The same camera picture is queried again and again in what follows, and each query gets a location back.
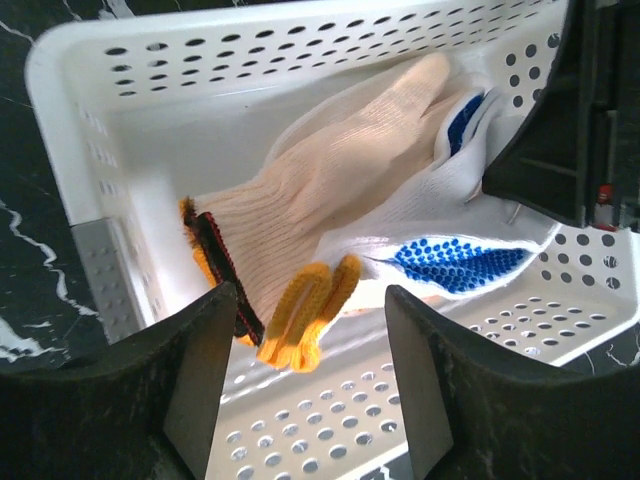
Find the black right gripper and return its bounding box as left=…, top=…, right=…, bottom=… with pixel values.
left=482, top=1, right=639, bottom=233

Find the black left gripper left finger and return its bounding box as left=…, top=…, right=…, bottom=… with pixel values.
left=1, top=283, right=237, bottom=479

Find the cream knit glove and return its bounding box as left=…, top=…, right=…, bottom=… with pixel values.
left=180, top=53, right=460, bottom=346

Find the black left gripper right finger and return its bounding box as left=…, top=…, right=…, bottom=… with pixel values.
left=385, top=286, right=639, bottom=479

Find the white plastic storage basket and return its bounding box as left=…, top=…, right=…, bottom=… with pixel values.
left=26, top=1, right=639, bottom=479

